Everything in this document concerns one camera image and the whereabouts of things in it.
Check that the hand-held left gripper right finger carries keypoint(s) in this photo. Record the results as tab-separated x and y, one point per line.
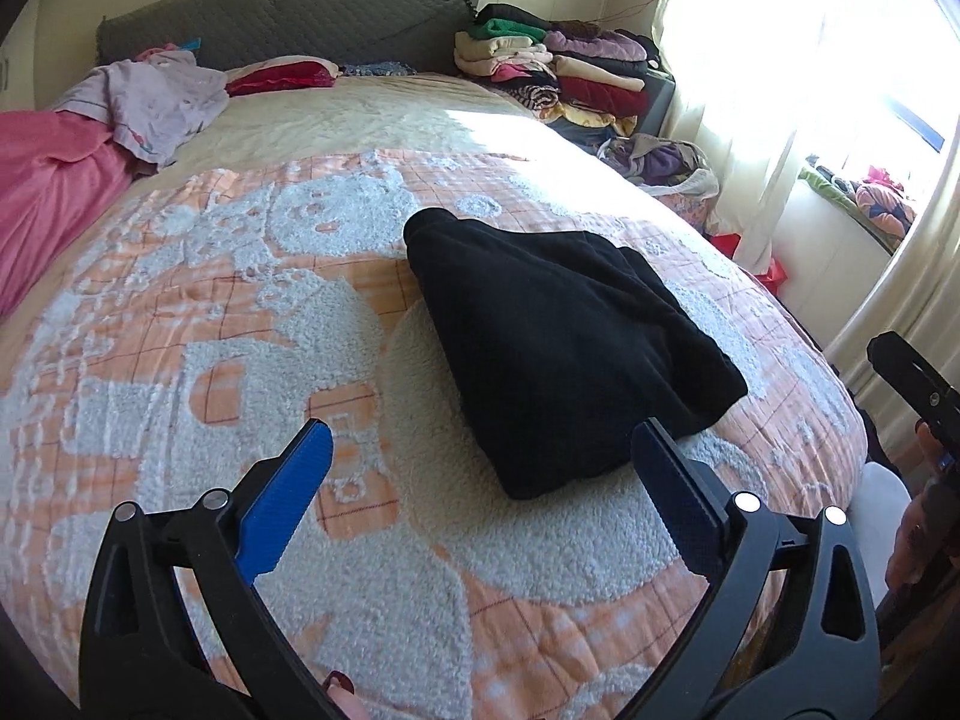
679	480

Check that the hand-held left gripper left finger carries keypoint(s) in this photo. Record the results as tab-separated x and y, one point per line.
289	495

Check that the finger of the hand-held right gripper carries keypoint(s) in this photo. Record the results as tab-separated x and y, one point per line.
911	375

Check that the black long-sleeve shirt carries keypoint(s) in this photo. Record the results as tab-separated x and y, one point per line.
562	337

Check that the purple clothes heap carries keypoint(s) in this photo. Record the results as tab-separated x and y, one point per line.
660	161

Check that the stack of folded clothes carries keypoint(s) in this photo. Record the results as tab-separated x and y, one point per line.
592	75

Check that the person's right hand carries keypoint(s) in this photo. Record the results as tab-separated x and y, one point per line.
909	536

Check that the person's left hand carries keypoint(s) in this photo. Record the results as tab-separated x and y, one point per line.
346	697

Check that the white rounded object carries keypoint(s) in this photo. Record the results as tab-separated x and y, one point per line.
881	499

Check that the orange plaid fleece blanket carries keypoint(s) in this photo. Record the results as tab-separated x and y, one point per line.
187	390

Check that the pink orange cloth bundle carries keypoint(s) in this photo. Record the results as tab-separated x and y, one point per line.
885	206

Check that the red bag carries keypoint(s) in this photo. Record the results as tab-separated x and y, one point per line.
727	244
771	276

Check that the green windowsill mat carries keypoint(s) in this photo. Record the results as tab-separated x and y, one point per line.
825	184

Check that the cream curtain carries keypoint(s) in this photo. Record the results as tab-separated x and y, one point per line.
750	90

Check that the black bedside cabinet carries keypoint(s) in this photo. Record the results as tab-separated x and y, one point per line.
660	101

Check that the beige quilted bedspread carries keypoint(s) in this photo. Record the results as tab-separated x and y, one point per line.
337	120

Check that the pink duvet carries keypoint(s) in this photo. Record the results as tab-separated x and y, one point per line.
52	195

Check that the lilac pajama garment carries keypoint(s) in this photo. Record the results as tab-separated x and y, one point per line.
157	97

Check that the red cushion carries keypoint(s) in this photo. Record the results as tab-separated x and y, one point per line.
285	75

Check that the blue patterned pillow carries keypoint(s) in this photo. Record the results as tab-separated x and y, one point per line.
379	69

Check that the grey quilted headboard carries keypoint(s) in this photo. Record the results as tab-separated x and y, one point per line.
300	22

